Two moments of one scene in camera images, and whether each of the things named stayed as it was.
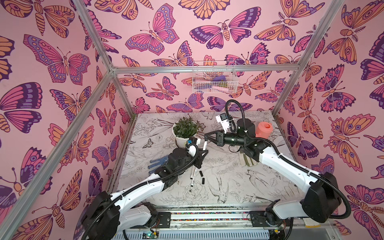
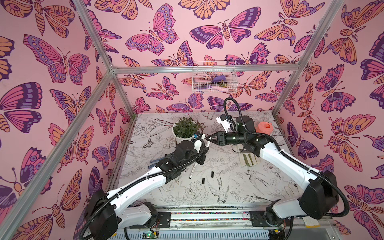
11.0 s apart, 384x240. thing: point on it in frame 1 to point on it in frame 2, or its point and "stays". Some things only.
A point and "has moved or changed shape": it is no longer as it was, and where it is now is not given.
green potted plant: x=186 y=128 stays
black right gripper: x=218 y=139 stays
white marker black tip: x=194 y=177 has moved or changed shape
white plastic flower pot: x=181 y=142 stays
